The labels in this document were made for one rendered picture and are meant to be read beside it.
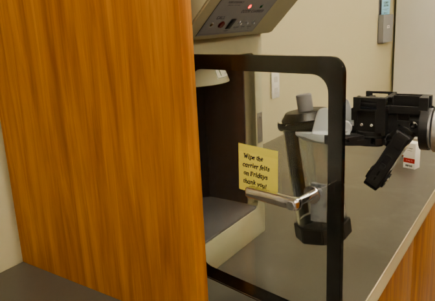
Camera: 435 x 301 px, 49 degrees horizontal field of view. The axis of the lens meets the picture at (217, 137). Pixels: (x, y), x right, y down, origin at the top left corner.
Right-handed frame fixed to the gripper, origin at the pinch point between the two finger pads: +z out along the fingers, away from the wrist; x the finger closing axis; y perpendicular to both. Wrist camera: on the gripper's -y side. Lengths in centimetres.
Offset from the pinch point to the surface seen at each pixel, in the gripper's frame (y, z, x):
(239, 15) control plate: 21.2, 11.8, 4.5
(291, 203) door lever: -3.2, -8.2, 26.2
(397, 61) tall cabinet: -16, 57, -294
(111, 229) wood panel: -15.1, 28.2, 25.0
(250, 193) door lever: -3.5, -1.2, 24.7
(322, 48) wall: 4, 62, -157
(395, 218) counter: -29.9, -6.6, -36.0
